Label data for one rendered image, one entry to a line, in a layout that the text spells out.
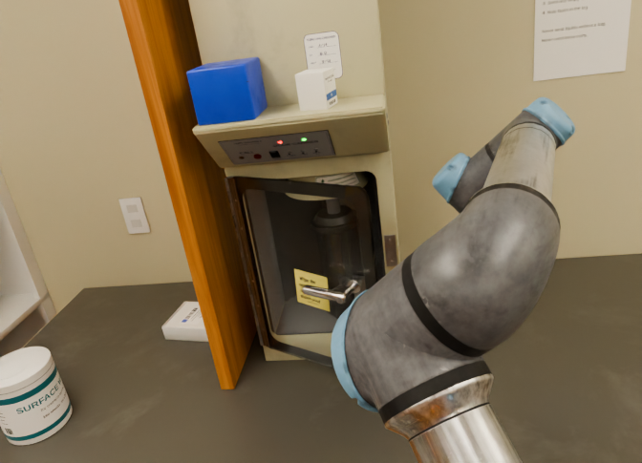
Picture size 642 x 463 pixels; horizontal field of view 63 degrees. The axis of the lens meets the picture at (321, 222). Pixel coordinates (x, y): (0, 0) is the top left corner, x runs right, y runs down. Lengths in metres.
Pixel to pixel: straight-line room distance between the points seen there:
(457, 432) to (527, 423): 0.56
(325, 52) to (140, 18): 0.30
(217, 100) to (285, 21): 0.18
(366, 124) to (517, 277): 0.47
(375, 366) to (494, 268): 0.15
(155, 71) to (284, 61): 0.22
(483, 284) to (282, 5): 0.64
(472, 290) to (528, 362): 0.74
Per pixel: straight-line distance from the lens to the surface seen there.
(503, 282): 0.47
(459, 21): 1.39
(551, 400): 1.11
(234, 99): 0.88
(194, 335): 1.36
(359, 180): 1.06
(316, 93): 0.88
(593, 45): 1.46
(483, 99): 1.42
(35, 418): 1.24
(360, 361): 0.53
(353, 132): 0.89
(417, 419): 0.51
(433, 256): 0.48
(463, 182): 0.86
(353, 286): 0.93
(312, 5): 0.95
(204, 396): 1.20
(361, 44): 0.95
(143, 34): 0.94
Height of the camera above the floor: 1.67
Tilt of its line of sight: 23 degrees down
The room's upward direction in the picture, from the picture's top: 8 degrees counter-clockwise
